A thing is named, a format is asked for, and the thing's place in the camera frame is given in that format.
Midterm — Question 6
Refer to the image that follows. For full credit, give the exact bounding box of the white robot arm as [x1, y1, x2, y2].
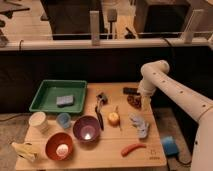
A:
[138, 60, 213, 171]

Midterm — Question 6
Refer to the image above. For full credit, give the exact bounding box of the purple bowl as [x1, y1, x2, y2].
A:
[73, 115, 100, 143]

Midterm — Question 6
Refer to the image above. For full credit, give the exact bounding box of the red bowl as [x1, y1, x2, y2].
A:
[45, 132, 73, 161]

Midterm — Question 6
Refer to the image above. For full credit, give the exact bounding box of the blue-grey cloth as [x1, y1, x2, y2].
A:
[129, 115, 149, 139]

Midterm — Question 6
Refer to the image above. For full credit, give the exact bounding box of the black rectangular block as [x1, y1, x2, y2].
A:
[123, 87, 139, 95]

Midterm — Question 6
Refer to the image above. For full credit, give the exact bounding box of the yellow apple toy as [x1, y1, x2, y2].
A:
[107, 108, 120, 126]

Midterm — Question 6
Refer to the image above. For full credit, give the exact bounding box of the wooden board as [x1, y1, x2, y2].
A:
[15, 83, 166, 171]

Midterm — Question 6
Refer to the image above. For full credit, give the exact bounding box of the black vegetable peeler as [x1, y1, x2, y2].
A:
[95, 93, 108, 130]

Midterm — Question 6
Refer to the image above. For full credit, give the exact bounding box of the blue box on floor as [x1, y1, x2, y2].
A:
[161, 136, 179, 156]

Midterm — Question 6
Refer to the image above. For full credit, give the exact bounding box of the orange sausage toy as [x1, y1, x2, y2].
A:
[121, 143, 146, 157]

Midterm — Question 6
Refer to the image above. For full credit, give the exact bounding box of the small blue cup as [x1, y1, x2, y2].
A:
[56, 113, 71, 129]

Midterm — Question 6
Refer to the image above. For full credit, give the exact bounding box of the green plastic tray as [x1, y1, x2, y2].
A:
[29, 80, 87, 115]

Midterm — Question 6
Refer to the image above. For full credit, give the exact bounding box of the blue-grey sponge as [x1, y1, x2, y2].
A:
[56, 95, 74, 107]

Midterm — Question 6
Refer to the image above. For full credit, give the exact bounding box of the white paper cup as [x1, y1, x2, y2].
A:
[28, 112, 48, 133]

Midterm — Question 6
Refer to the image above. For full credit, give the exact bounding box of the yellow banana toy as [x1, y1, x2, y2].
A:
[11, 142, 39, 162]

